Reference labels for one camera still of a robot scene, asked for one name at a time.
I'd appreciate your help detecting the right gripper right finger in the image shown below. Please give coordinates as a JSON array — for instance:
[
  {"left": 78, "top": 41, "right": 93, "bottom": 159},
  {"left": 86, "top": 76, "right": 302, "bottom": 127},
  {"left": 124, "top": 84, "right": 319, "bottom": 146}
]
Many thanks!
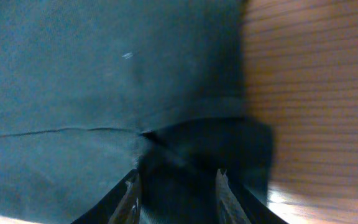
[{"left": 215, "top": 169, "right": 288, "bottom": 224}]

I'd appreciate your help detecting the black t-shirt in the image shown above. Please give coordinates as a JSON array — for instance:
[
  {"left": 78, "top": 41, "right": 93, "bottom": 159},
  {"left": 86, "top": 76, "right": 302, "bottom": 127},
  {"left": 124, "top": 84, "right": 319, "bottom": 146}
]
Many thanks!
[{"left": 0, "top": 0, "right": 273, "bottom": 223}]

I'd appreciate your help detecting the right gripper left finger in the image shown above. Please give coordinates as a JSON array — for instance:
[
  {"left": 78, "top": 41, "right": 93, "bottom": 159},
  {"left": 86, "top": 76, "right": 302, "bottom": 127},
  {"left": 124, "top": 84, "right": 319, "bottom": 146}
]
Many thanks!
[{"left": 71, "top": 169, "right": 142, "bottom": 224}]

